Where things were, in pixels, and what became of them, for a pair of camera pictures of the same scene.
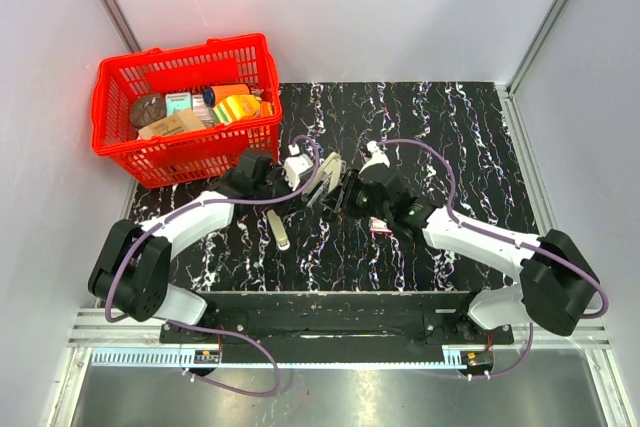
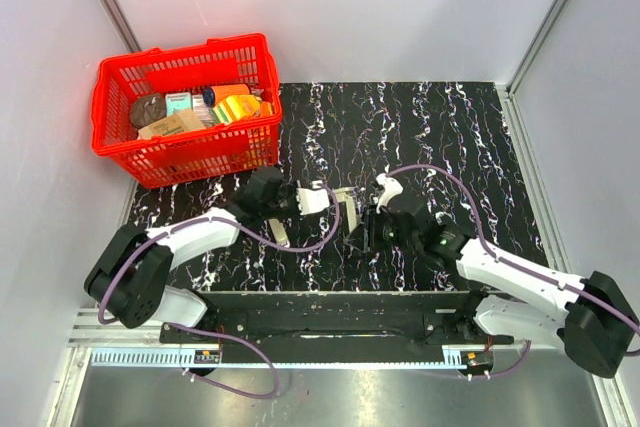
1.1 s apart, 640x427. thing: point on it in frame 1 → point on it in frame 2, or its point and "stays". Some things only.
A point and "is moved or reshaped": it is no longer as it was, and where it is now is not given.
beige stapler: x=279 y=230 stays
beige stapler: x=332 y=166 is moved or reshaped
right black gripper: x=351 y=184 → x=366 y=239
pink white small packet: x=202 y=110 stays
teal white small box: x=178 y=101 stays
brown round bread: x=147 y=108 stays
